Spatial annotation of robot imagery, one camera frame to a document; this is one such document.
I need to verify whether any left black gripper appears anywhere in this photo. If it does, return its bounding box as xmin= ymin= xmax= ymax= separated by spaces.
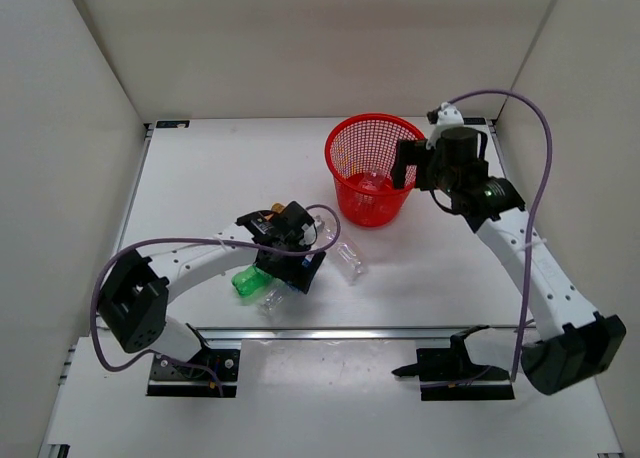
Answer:
xmin=256 ymin=237 xmax=325 ymax=292

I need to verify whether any clear bottle blue label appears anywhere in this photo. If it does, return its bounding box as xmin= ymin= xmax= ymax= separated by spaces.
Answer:
xmin=259 ymin=278 xmax=306 ymax=316

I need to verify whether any large clear plastic bottle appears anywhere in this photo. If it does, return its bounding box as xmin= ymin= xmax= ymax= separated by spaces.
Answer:
xmin=314 ymin=215 xmax=368 ymax=285

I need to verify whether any clear bottle red label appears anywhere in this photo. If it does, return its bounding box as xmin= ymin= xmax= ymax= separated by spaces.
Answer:
xmin=353 ymin=168 xmax=393 ymax=214

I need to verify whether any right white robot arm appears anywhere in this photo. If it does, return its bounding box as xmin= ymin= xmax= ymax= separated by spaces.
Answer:
xmin=391 ymin=126 xmax=627 ymax=395

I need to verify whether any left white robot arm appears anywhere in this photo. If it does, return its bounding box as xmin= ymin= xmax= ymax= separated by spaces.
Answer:
xmin=91 ymin=201 xmax=326 ymax=378

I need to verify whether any red plastic mesh basket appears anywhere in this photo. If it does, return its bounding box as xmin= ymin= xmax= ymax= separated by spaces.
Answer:
xmin=324 ymin=113 xmax=424 ymax=228

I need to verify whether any green plastic bottle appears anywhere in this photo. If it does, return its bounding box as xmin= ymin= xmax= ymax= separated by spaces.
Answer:
xmin=231 ymin=265 xmax=274 ymax=298

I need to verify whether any right black table label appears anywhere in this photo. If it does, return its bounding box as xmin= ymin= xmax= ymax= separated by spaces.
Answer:
xmin=463 ymin=117 xmax=486 ymax=126

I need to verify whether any black table label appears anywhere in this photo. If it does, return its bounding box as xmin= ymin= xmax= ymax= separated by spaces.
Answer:
xmin=463 ymin=117 xmax=486 ymax=126
xmin=155 ymin=120 xmax=190 ymax=129

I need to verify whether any left black table label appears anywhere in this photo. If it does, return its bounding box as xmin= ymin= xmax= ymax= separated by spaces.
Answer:
xmin=155 ymin=120 xmax=190 ymax=129

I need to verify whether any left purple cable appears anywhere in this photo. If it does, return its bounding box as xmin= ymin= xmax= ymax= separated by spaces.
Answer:
xmin=89 ymin=203 xmax=346 ymax=397

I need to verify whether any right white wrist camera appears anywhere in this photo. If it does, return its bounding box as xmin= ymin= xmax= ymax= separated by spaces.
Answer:
xmin=426 ymin=102 xmax=464 ymax=129

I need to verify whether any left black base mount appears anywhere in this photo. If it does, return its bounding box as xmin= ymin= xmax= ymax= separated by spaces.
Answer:
xmin=146 ymin=341 xmax=241 ymax=399

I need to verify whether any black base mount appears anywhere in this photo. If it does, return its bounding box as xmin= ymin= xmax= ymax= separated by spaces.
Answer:
xmin=392 ymin=348 xmax=515 ymax=402
xmin=146 ymin=341 xmax=241 ymax=399

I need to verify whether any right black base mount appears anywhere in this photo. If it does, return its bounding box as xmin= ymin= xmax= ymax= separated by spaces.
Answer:
xmin=392 ymin=348 xmax=515 ymax=402

